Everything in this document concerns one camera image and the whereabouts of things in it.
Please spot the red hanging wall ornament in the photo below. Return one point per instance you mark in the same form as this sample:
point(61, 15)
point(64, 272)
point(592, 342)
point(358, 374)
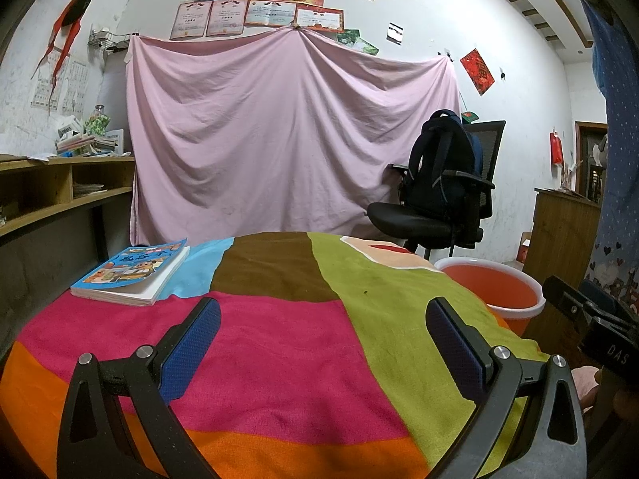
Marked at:
point(75, 10)

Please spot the pink hanging sheet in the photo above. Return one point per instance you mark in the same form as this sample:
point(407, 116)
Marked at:
point(289, 134)

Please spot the red cardboard box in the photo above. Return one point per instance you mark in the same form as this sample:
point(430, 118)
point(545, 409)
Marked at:
point(523, 248)

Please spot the black and white sticker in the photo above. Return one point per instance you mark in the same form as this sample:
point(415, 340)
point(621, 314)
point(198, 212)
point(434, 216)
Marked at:
point(395, 33)

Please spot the colourful striped blanket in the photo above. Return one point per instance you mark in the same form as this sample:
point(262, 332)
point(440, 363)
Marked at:
point(299, 349)

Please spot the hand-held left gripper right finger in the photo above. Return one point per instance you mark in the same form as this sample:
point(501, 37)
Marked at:
point(452, 349)

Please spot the glass jar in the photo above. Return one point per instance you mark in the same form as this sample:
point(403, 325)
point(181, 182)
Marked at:
point(98, 122)

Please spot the dark blue backpack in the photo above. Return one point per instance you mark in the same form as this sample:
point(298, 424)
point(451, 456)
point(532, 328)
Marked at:
point(439, 159)

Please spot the small green card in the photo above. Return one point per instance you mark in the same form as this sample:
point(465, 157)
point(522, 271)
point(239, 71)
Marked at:
point(470, 117)

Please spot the wooden shelf desk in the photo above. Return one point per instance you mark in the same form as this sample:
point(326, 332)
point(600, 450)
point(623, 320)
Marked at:
point(50, 184)

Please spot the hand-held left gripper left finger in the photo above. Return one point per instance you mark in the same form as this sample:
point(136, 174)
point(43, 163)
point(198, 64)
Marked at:
point(192, 349)

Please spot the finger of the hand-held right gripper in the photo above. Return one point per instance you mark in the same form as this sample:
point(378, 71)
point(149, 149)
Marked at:
point(564, 297)
point(604, 299)

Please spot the wooden door frame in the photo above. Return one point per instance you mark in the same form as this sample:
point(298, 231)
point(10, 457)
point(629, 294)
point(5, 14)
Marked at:
point(579, 159)

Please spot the black office chair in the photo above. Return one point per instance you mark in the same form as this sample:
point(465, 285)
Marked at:
point(404, 217)

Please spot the stack of books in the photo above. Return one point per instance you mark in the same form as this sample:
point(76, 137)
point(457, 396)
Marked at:
point(82, 144)

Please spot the wooden cabinet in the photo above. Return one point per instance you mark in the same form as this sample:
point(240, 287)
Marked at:
point(559, 229)

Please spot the blue dotted curtain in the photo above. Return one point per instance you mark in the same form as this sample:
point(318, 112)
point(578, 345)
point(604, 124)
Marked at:
point(619, 110)

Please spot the red diamond paper hanging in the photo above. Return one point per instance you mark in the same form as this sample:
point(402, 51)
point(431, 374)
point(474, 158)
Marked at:
point(477, 71)

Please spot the small red hanging charm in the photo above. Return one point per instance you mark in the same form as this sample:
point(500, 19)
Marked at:
point(556, 147)

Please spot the papers in shelf cubby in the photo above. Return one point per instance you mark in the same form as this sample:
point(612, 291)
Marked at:
point(89, 188)

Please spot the red plastic basin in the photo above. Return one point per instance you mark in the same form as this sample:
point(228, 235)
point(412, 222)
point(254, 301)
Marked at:
point(489, 284)

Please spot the green wall cards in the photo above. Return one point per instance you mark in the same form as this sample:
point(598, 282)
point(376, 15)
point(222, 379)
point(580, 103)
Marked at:
point(357, 42)

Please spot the group of wall certificates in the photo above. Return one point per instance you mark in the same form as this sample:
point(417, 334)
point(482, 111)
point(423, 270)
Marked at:
point(259, 5)

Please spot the paper wall calendar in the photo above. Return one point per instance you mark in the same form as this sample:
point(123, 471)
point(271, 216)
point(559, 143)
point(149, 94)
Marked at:
point(50, 92)

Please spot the illustrated picture book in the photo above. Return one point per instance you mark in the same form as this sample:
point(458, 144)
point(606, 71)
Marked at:
point(135, 269)

